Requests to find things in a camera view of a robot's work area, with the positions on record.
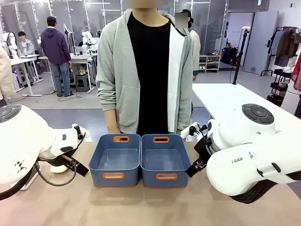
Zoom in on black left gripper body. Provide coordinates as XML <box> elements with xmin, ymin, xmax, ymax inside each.
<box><xmin>60</xmin><ymin>153</ymin><xmax>77</xmax><ymax>167</ymax></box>

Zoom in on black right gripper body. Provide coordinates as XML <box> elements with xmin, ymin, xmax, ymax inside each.
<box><xmin>194</xmin><ymin>135</ymin><xmax>214</xmax><ymax>163</ymax></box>

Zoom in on white cloud plush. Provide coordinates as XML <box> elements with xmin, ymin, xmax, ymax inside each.
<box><xmin>50</xmin><ymin>164</ymin><xmax>69</xmax><ymax>174</ymax></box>

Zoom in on person's right forearm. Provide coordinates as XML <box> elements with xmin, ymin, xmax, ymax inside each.
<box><xmin>104</xmin><ymin>109</ymin><xmax>118</xmax><ymax>129</ymax></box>

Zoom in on large white table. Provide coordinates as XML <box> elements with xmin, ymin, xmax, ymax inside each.
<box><xmin>192</xmin><ymin>82</ymin><xmax>301</xmax><ymax>142</ymax></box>

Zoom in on grey plastic stool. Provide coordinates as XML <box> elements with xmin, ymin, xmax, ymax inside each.
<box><xmin>75</xmin><ymin>74</ymin><xmax>91</xmax><ymax>93</ymax></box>

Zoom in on wooden shoe shelf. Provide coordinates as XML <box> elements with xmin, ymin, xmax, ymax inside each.
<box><xmin>198</xmin><ymin>55</ymin><xmax>222</xmax><ymax>73</ymax></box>

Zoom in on person in grey hoodie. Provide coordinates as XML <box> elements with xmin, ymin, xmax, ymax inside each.
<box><xmin>95</xmin><ymin>8</ymin><xmax>194</xmax><ymax>137</ymax></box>

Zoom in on black utility cart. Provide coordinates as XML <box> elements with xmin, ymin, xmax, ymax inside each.
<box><xmin>266</xmin><ymin>68</ymin><xmax>293</xmax><ymax>107</ymax></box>

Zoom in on black bags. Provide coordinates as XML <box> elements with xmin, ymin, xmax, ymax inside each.
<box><xmin>221</xmin><ymin>47</ymin><xmax>239</xmax><ymax>66</ymax></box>

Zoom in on white desk with drawers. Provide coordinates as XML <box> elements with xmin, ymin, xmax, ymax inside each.
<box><xmin>38</xmin><ymin>53</ymin><xmax>97</xmax><ymax>94</ymax></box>

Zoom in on black tripod stand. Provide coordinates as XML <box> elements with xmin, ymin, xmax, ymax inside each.
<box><xmin>231</xmin><ymin>27</ymin><xmax>250</xmax><ymax>85</ymax></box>

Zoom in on person in white shirt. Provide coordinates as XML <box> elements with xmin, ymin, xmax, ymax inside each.
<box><xmin>180</xmin><ymin>9</ymin><xmax>202</xmax><ymax>82</ymax></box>

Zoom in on person in beige top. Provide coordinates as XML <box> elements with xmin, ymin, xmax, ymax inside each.
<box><xmin>0</xmin><ymin>46</ymin><xmax>15</xmax><ymax>108</ymax></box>

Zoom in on man in navy hoodie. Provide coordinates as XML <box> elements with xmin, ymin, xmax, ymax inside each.
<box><xmin>40</xmin><ymin>16</ymin><xmax>75</xmax><ymax>97</ymax></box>

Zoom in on grey door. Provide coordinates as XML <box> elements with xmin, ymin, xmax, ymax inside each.
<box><xmin>243</xmin><ymin>10</ymin><xmax>279</xmax><ymax>75</ymax></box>

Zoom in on red cloth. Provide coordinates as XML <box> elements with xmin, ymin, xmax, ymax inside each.
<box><xmin>291</xmin><ymin>53</ymin><xmax>301</xmax><ymax>91</ymax></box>

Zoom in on seated person grey top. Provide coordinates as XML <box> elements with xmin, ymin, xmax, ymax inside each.
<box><xmin>17</xmin><ymin>31</ymin><xmax>36</xmax><ymax>57</ymax></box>

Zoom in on brown coat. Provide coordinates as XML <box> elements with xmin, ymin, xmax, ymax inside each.
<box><xmin>276</xmin><ymin>29</ymin><xmax>297</xmax><ymax>58</ymax></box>

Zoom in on black clothes rack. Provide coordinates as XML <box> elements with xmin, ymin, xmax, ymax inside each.
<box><xmin>260</xmin><ymin>26</ymin><xmax>301</xmax><ymax>77</ymax></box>

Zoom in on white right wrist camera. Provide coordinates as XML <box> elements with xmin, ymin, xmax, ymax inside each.
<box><xmin>180</xmin><ymin>121</ymin><xmax>201</xmax><ymax>138</ymax></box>

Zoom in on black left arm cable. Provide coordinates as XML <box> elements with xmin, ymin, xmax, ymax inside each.
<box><xmin>34</xmin><ymin>156</ymin><xmax>79</xmax><ymax>187</ymax></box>

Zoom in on blue basket orange handles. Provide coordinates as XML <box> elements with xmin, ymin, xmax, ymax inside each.
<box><xmin>140</xmin><ymin>134</ymin><xmax>191</xmax><ymax>188</ymax></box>
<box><xmin>88</xmin><ymin>134</ymin><xmax>142</xmax><ymax>188</ymax></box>

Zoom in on black camera stand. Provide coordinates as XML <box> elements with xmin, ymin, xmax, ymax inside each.
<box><xmin>63</xmin><ymin>23</ymin><xmax>76</xmax><ymax>56</ymax></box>

